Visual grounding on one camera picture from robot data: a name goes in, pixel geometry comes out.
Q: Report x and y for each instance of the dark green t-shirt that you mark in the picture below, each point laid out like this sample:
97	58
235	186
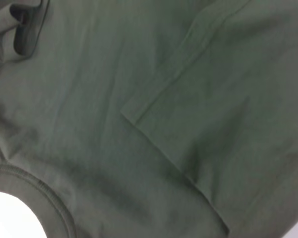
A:
139	99

